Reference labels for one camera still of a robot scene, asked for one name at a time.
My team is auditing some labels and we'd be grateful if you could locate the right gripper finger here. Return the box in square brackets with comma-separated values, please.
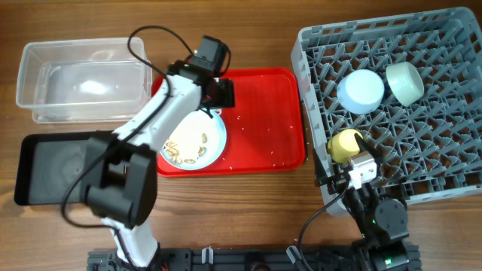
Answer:
[354, 133, 381, 160]
[313, 150, 328, 187]

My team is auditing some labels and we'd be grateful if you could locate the yellow cup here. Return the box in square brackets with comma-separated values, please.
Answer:
[327, 129, 362, 163]

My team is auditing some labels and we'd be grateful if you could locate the light blue plate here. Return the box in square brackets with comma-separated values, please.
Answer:
[159, 109, 227, 171]

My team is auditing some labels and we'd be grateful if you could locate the light blue bowl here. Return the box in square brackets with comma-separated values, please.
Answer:
[337, 69, 385, 114]

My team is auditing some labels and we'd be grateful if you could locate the mint green bowl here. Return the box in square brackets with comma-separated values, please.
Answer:
[386, 62, 425, 107]

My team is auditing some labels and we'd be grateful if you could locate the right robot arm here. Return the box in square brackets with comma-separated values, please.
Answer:
[317, 133, 410, 270]

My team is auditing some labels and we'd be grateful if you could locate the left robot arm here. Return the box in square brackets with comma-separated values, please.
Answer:
[79, 36, 235, 270]

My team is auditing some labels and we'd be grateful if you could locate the grey dishwasher rack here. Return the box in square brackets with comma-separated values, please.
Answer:
[291, 7, 481, 204]

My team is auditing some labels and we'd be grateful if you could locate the red serving tray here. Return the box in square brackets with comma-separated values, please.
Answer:
[157, 68, 306, 178]

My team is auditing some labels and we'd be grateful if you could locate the clear plastic bin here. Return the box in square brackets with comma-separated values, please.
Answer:
[16, 38, 152, 123]

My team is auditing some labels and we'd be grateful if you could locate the black plastic tray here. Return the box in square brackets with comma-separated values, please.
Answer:
[14, 130, 111, 206]

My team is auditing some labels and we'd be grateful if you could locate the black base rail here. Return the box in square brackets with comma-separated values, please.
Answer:
[86, 244, 421, 271]

